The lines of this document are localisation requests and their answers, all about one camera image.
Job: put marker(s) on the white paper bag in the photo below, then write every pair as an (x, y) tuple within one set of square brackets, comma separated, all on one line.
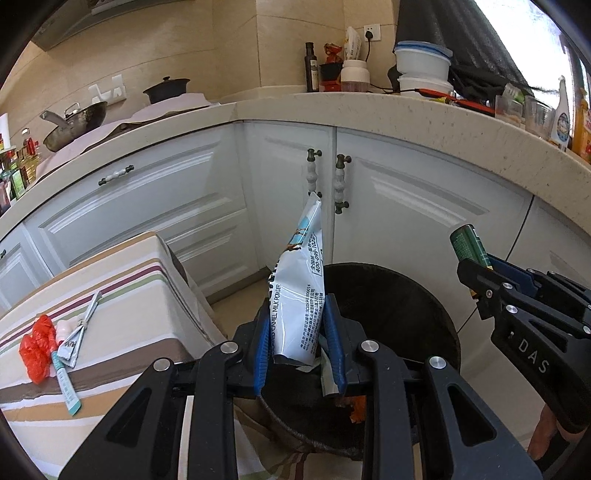
[(353, 44)]

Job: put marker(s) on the person's right hand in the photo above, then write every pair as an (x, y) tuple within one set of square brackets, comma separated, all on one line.
[(545, 438)]

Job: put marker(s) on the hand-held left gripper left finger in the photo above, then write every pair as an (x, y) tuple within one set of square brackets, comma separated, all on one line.
[(263, 341)]

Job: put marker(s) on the silver sachet with black print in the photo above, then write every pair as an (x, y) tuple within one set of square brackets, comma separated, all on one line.
[(71, 348)]

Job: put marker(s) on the white wall switches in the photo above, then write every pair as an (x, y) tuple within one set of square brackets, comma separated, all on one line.
[(108, 90)]

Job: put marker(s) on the black trash bin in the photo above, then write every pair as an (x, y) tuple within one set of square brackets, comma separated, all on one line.
[(406, 314)]

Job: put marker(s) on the white kitchen cabinets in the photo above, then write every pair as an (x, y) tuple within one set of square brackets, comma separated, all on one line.
[(415, 207)]

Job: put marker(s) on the grey range hood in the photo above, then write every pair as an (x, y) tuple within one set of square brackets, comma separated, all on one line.
[(83, 23)]

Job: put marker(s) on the green can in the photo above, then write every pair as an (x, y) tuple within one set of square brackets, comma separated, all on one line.
[(468, 244)]

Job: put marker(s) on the red black kitchen jar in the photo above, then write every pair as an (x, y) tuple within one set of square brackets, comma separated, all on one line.
[(330, 71)]

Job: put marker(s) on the white paper towel roll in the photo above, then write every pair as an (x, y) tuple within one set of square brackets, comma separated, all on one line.
[(3, 131)]

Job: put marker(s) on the striped tablecloth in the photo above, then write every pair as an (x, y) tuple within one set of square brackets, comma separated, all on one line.
[(129, 300)]

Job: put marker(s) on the group of condiment bottles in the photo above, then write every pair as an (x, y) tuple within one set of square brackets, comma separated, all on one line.
[(18, 170)]

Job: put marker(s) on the teal white tube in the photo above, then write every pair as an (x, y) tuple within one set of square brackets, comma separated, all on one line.
[(67, 392)]

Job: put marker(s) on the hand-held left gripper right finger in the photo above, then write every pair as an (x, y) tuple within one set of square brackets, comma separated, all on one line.
[(336, 350)]

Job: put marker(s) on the white pink wrapper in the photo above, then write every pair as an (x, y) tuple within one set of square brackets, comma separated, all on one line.
[(64, 331)]

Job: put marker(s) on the clear drinking glass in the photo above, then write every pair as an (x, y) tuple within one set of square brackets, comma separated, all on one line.
[(508, 110), (540, 117)]

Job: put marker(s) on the dark cloth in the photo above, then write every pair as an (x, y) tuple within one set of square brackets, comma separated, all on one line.
[(475, 83)]

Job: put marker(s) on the red tray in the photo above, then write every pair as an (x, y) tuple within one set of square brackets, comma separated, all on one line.
[(466, 104)]

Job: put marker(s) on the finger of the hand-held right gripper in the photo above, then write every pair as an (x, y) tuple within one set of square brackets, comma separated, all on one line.
[(480, 281), (517, 277)]

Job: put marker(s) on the white blue foil packet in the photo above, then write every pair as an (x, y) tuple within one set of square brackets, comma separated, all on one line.
[(295, 300)]

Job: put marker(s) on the stack of white containers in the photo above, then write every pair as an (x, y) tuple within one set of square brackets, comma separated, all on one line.
[(422, 64)]

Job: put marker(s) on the orange wrapper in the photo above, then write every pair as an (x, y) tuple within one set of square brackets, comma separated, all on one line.
[(358, 410)]

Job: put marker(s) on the pale pink stove cover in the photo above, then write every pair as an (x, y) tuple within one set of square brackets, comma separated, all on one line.
[(138, 122)]

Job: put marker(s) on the white jar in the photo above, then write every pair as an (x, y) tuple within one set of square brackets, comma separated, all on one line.
[(354, 76)]

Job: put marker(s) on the dark oil bottle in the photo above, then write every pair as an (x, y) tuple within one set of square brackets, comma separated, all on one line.
[(311, 69)]

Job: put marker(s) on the white wall socket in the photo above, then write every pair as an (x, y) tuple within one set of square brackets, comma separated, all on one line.
[(371, 32)]

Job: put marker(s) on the black wok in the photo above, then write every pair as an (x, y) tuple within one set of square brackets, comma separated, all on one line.
[(78, 122)]

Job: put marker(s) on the red plastic bag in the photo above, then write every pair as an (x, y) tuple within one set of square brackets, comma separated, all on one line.
[(39, 346)]

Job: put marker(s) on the black cooking pot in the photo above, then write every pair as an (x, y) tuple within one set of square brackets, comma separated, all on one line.
[(166, 90)]

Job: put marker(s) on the beige kitchen countertop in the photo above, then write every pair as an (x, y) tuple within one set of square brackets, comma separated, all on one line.
[(415, 120)]

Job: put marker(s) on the yellow bottle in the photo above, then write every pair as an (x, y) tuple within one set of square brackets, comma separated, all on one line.
[(582, 129)]

